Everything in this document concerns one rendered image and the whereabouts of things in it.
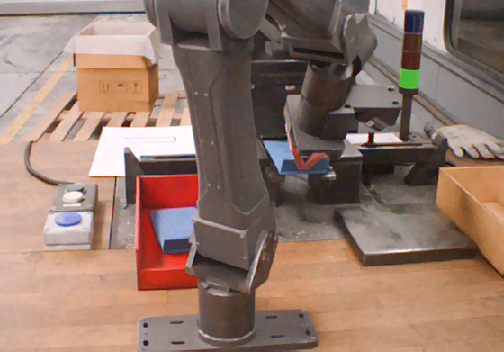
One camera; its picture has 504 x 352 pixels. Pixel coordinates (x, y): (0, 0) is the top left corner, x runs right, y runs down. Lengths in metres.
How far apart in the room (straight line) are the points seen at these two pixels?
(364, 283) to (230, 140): 0.34
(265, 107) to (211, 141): 0.68
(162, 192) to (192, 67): 0.49
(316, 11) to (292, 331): 0.36
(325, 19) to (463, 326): 0.39
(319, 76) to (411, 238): 0.29
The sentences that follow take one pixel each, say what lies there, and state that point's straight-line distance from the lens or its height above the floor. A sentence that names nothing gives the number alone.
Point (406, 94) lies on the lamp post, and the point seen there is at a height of 1.04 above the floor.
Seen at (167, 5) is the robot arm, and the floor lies 1.27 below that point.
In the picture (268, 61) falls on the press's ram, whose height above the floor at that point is 1.14.
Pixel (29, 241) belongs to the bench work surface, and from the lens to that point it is 1.02.
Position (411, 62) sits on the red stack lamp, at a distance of 1.28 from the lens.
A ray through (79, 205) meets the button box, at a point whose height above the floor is 0.93.
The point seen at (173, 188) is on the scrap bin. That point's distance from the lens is 1.07.
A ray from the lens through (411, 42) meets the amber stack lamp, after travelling 1.28.
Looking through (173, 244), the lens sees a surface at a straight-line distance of 0.93.
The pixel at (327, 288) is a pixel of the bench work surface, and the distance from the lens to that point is 0.88.
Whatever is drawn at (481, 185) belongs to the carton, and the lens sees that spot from 1.17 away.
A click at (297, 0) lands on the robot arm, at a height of 1.27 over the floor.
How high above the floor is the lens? 1.34
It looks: 21 degrees down
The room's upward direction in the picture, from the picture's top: 1 degrees clockwise
